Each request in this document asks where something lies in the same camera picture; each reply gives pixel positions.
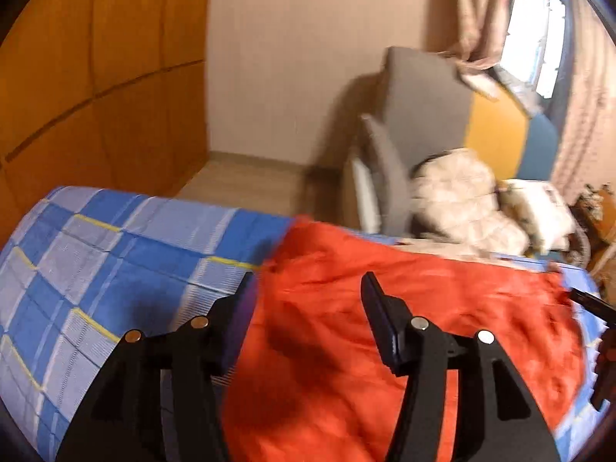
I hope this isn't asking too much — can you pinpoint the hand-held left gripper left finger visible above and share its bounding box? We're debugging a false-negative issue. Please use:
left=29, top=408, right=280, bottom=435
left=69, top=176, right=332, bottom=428
left=55, top=272, right=256, bottom=462

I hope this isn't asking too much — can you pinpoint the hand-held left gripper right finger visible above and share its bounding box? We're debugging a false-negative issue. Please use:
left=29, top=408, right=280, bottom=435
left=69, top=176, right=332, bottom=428
left=361, top=272, right=561, bottom=462

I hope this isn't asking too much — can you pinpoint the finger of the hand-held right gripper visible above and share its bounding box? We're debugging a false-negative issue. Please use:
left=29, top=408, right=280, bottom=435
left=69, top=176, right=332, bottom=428
left=570, top=288, right=616, bottom=325
left=591, top=327, right=616, bottom=412

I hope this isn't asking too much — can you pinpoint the orange down jacket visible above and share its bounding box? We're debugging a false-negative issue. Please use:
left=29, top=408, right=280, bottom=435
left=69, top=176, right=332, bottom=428
left=221, top=216, right=588, bottom=462

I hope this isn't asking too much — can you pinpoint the wooden desk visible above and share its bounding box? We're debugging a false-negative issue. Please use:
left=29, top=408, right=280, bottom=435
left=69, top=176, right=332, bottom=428
left=575, top=185, right=616, bottom=251

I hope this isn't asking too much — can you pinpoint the white deer print pillow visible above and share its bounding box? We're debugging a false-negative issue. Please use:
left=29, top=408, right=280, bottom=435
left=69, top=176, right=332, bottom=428
left=500, top=178, right=576, bottom=253

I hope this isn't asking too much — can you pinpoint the blue plaid bed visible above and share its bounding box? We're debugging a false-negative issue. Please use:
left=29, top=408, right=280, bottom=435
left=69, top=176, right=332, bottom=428
left=0, top=185, right=602, bottom=462

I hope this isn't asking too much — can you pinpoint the beige quilted jacket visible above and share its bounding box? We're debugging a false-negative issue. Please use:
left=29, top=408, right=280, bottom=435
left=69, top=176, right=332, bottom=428
left=411, top=148, right=530, bottom=256

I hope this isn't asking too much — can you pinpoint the grey padded panel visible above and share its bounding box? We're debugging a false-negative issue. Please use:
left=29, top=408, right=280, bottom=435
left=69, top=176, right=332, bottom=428
left=341, top=114, right=415, bottom=239

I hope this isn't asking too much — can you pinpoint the beige patterned curtain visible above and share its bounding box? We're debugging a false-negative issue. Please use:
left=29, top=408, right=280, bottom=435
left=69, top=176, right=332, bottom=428
left=551, top=0, right=616, bottom=198
left=440, top=0, right=518, bottom=99

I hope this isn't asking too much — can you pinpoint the grey yellow blue headboard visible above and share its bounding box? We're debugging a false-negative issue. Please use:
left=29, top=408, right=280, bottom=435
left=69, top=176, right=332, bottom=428
left=375, top=45, right=561, bottom=181

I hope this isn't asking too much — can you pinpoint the window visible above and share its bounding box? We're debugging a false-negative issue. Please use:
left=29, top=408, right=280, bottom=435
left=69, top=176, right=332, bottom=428
left=500, top=0, right=573, bottom=102

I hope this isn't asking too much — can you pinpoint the orange wooden wardrobe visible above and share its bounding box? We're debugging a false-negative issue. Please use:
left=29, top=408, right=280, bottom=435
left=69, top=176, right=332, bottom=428
left=0, top=0, right=215, bottom=246

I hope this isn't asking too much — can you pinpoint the grey mesh bed rail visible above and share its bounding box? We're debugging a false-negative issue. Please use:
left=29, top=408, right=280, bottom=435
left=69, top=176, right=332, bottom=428
left=565, top=228, right=593, bottom=270

